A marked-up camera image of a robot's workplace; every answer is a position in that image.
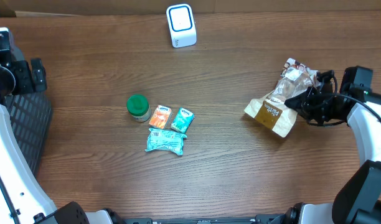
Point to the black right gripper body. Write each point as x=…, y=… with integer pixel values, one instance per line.
x=322, y=106

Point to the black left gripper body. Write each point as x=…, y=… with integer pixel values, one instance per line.
x=25, y=75

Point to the beige Pantree snack bag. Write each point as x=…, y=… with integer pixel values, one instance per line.
x=270, y=110

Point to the teal Kleenex tissue pack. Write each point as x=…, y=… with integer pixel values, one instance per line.
x=182, y=121

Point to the orange snack packet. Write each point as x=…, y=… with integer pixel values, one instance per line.
x=160, y=117

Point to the teal snack packet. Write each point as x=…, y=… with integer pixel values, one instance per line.
x=165, y=140

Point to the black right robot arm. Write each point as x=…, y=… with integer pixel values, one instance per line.
x=358, y=201

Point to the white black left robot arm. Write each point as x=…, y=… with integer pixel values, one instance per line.
x=22, y=200

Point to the white barcode scanner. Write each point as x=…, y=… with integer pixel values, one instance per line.
x=181, y=25

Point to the grey plastic basket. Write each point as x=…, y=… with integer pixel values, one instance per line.
x=31, y=115

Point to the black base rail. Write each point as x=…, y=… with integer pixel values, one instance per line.
x=263, y=218

